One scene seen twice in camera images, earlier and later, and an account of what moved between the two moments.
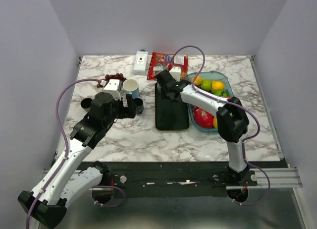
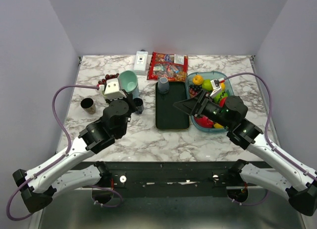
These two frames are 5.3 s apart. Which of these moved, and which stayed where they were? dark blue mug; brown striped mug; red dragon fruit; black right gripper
Moved: black right gripper
Stayed: brown striped mug; red dragon fruit; dark blue mug
